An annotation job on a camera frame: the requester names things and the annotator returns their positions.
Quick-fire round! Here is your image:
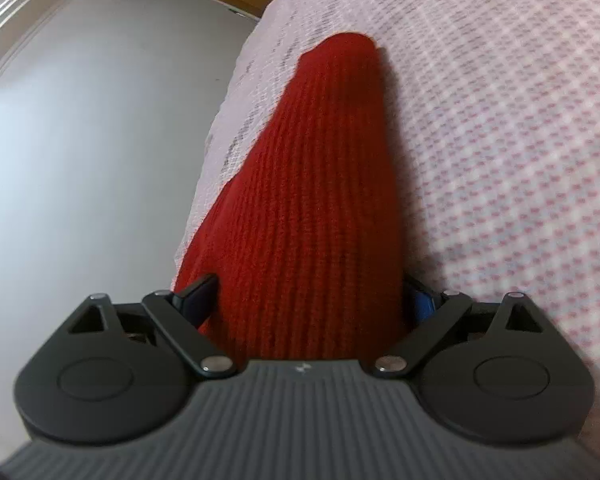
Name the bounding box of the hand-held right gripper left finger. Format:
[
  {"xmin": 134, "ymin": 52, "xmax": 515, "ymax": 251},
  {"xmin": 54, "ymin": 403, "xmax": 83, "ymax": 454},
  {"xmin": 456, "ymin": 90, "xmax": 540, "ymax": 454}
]
[{"xmin": 67, "ymin": 274, "xmax": 237, "ymax": 379}]

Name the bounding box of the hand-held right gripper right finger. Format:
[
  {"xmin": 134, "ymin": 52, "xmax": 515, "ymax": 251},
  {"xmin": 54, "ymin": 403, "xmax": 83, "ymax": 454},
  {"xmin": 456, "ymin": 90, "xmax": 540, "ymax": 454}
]
[{"xmin": 371, "ymin": 275, "xmax": 547, "ymax": 379}]

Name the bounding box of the red knit cardigan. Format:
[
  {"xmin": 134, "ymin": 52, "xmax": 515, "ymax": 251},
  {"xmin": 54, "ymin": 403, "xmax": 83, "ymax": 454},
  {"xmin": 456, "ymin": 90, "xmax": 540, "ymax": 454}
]
[{"xmin": 172, "ymin": 32, "xmax": 412, "ymax": 362}]

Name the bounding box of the pink checked bed sheet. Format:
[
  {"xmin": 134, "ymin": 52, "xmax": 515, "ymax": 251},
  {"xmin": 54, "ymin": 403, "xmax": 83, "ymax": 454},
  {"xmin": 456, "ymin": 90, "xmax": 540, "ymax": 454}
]
[{"xmin": 172, "ymin": 0, "xmax": 600, "ymax": 461}]

